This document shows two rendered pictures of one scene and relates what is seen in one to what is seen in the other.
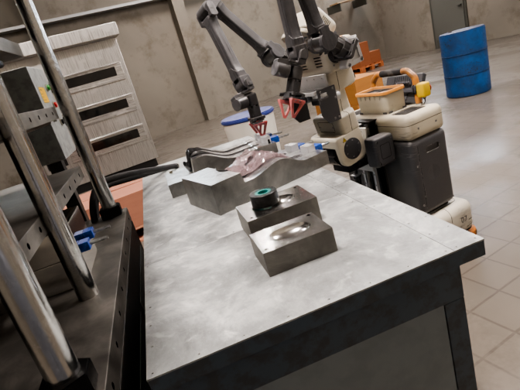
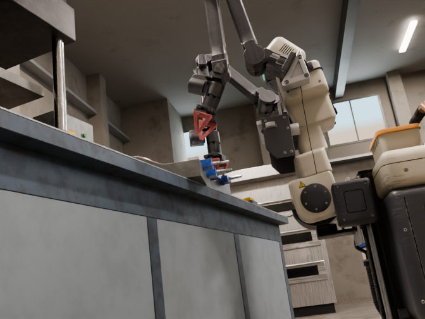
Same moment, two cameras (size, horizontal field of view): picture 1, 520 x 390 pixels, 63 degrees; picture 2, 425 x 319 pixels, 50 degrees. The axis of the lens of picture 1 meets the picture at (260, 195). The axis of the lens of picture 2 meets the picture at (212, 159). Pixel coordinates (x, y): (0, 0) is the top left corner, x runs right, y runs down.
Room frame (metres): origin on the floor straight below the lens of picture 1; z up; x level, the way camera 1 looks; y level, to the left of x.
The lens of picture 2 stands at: (0.47, -1.06, 0.44)
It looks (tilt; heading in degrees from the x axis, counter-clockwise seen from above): 17 degrees up; 33
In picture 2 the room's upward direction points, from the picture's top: 8 degrees counter-clockwise
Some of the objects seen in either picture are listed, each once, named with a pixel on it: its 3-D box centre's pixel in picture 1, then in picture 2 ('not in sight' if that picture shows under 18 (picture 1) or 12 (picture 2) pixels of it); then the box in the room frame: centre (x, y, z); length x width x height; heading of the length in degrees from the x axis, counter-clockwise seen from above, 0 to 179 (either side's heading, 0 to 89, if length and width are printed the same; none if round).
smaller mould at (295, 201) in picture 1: (277, 213); not in sight; (1.12, -0.03, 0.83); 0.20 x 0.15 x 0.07; 101
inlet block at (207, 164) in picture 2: (316, 147); (209, 164); (1.66, -0.28, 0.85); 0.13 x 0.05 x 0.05; 118
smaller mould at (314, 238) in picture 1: (292, 242); not in sight; (0.92, -0.04, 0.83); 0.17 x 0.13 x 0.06; 101
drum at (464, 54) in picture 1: (465, 61); not in sight; (5.72, -3.16, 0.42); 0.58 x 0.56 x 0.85; 113
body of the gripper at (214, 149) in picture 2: (254, 112); (214, 152); (2.00, -0.09, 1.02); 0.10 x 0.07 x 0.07; 11
